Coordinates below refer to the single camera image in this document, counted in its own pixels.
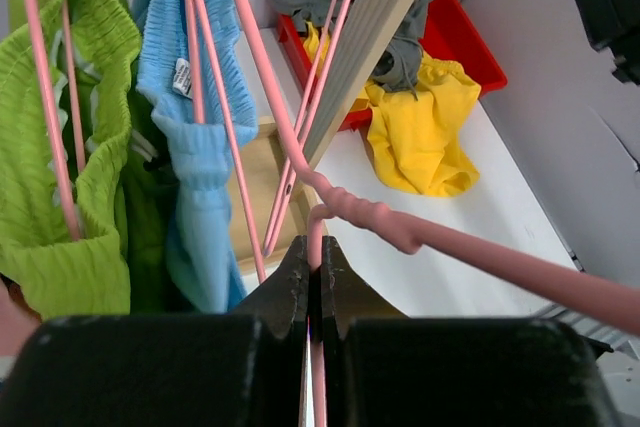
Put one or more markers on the yellow shorts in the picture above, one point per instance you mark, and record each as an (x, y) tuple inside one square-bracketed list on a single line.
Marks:
[(414, 136)]

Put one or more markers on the pink wire hanger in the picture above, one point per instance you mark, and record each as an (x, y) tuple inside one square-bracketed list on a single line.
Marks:
[(310, 101)]

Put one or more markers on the pink hanger of green shorts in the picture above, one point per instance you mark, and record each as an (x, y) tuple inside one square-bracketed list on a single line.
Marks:
[(51, 112)]

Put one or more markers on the lime green shorts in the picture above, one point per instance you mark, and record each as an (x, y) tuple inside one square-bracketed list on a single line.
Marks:
[(117, 161)]

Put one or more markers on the pink shark print shorts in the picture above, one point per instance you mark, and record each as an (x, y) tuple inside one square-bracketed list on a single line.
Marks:
[(18, 323)]

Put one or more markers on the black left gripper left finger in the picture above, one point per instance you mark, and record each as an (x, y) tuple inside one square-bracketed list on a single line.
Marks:
[(242, 368)]

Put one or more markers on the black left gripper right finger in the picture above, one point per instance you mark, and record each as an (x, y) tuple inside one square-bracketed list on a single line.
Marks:
[(385, 369)]

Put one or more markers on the wooden clothes rack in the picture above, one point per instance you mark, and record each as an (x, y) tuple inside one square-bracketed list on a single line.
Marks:
[(342, 85)]

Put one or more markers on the red plastic tray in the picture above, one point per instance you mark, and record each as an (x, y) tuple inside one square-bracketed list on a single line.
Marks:
[(449, 35)]

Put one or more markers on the pink hanger of grey shorts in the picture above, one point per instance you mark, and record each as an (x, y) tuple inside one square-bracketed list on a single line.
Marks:
[(598, 298)]

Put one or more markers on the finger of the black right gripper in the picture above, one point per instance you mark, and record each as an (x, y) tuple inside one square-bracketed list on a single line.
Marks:
[(614, 25)]

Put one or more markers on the aluminium mounting rail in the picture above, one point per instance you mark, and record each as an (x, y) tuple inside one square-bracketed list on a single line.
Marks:
[(604, 338)]

